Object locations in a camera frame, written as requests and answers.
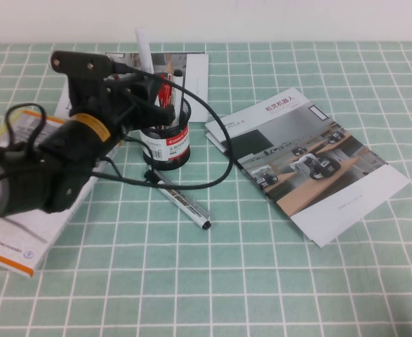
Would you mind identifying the white brochure underneath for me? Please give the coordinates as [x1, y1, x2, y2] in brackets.
[205, 129, 324, 249]

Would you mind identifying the green checked tablecloth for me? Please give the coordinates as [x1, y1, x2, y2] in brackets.
[0, 41, 412, 337]

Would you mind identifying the white paint marker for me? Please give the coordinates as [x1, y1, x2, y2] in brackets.
[134, 27, 155, 75]

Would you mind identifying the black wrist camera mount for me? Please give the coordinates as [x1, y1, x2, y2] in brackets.
[50, 50, 119, 115]

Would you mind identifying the robot brochure with wooden desks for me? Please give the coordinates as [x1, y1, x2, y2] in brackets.
[204, 87, 411, 249]

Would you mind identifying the red marker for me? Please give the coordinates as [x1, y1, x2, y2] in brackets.
[157, 73, 168, 108]

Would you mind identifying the white printed marker black cap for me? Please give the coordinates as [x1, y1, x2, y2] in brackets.
[144, 167, 213, 232]

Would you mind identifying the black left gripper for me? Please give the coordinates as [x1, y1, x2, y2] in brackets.
[70, 72, 177, 145]

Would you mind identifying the robot brochure with dark screen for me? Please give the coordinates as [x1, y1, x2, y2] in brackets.
[53, 51, 210, 124]

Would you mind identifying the black mesh pen holder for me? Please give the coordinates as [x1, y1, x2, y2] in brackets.
[138, 98, 192, 172]

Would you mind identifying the white orange ROS book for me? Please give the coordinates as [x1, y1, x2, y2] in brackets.
[0, 110, 123, 279]

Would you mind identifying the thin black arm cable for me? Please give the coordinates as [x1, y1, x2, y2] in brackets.
[4, 103, 48, 152]

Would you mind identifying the red pen with clear clip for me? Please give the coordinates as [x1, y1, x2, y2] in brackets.
[165, 75, 175, 106]

